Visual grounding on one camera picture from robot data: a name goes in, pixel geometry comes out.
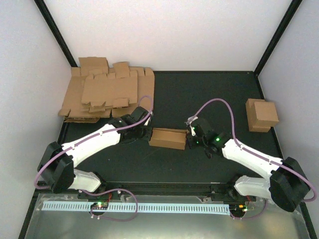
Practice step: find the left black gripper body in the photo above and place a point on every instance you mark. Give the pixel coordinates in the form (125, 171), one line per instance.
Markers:
(139, 135)

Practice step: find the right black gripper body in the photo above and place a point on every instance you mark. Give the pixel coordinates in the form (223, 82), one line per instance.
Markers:
(201, 142)

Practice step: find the cardboard box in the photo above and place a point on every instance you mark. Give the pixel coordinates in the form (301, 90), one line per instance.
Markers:
(249, 112)
(265, 114)
(168, 138)

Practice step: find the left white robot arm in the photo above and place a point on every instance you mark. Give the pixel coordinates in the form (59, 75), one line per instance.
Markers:
(58, 166)

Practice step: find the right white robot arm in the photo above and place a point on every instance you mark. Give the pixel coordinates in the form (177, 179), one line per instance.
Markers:
(280, 180)

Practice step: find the stack of flat cardboard blanks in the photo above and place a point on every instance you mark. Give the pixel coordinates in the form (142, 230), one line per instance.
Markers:
(97, 90)

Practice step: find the right controller circuit board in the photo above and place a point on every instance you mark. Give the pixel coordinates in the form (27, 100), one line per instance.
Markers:
(240, 208)

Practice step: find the controller circuit board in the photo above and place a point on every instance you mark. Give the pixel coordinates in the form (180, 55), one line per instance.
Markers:
(240, 208)
(100, 205)

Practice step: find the left controller circuit board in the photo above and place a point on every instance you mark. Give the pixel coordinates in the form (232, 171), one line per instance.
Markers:
(100, 205)

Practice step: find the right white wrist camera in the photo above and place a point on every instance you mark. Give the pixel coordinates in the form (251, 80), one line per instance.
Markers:
(189, 122)

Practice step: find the light blue slotted cable duct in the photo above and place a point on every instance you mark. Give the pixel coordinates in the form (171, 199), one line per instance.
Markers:
(163, 208)

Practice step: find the right black frame post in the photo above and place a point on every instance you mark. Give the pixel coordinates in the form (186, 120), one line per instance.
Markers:
(284, 23)

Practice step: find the black frame post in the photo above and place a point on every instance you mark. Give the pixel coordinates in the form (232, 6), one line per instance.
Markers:
(48, 18)
(284, 23)

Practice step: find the left black frame post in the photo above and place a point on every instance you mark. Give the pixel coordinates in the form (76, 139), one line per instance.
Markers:
(48, 18)

